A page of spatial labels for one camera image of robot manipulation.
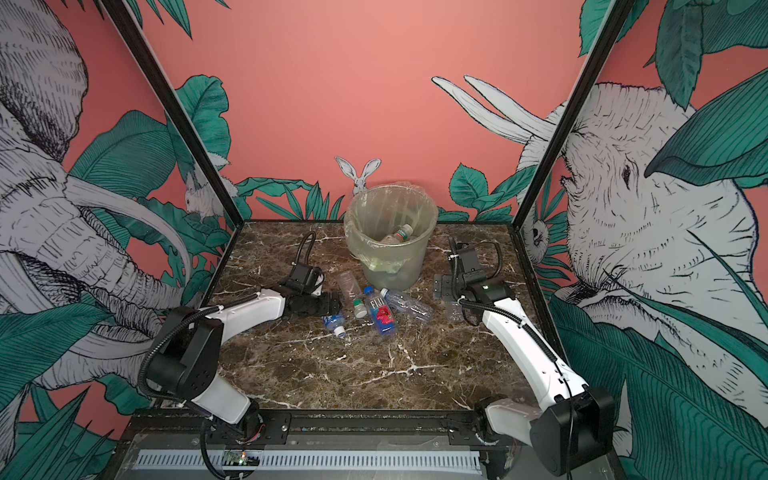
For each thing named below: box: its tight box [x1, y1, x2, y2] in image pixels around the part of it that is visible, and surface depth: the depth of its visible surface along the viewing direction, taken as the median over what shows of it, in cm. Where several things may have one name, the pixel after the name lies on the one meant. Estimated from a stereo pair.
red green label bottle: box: [393, 223, 414, 241], surface depth 102 cm
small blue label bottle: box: [321, 314, 347, 339], surface depth 90 cm
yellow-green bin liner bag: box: [344, 182, 439, 274], surface depth 95 cm
